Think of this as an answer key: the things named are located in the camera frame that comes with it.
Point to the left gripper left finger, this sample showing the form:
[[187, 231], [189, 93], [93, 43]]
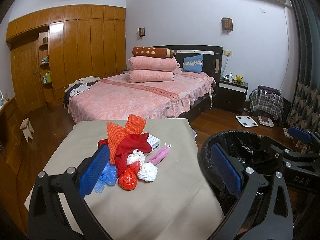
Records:
[[46, 216]]

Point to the blue cushion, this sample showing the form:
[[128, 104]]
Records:
[[193, 64]]

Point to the blue electric kettle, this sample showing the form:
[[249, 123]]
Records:
[[1, 99]]

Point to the brown dotted bolster pillow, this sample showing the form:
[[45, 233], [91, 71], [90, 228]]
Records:
[[162, 53]]

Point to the white blue cardboard box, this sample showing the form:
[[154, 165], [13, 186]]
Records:
[[154, 142]]

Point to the wooden wardrobe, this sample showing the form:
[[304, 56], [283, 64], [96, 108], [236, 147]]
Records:
[[53, 47]]

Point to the wall socket plate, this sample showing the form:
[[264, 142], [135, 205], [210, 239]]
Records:
[[227, 53]]

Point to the right wall lamp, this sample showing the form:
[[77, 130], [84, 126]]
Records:
[[227, 24]]

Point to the wall lamp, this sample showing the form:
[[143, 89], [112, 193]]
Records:
[[141, 32], [227, 24]]

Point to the black nightstand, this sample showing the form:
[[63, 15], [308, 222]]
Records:
[[230, 96]]

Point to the bed with pink cover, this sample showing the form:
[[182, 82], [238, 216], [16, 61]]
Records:
[[114, 98]]

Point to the left wall lamp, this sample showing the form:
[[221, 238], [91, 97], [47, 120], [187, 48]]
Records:
[[141, 32]]

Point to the white bathroom scale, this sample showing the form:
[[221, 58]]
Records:
[[246, 121]]

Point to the blue plastic bag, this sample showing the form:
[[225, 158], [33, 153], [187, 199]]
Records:
[[108, 177]]

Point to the small white stool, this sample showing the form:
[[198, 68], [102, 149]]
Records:
[[27, 129]]

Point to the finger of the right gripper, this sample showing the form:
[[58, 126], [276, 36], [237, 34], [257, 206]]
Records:
[[300, 135]]

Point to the white plastic bag ball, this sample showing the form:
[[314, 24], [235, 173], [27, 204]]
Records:
[[145, 171]]

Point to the clothes pile on bed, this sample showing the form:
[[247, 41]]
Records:
[[77, 87]]

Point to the black trash bin with liner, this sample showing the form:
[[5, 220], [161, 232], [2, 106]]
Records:
[[245, 147]]

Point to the lower pink pillow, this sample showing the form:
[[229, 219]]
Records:
[[140, 75]]

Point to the book on floor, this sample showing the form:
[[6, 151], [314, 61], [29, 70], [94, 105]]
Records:
[[265, 121]]

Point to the dark patterned curtain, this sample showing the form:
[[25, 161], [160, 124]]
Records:
[[305, 107]]

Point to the plaid shirt on chair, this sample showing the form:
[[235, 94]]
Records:
[[268, 100]]

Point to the red plastic bag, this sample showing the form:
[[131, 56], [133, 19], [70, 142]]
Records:
[[128, 179]]

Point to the red knit glove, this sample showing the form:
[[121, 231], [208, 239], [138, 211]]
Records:
[[130, 143], [102, 142]]

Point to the orange foam net sleeve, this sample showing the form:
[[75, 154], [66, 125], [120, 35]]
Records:
[[116, 134], [134, 125]]

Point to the white lotion bottle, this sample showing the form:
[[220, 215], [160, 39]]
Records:
[[230, 77]]

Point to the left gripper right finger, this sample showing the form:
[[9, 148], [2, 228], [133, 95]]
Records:
[[244, 183]]

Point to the yellow plush toy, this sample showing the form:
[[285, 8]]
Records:
[[238, 79]]

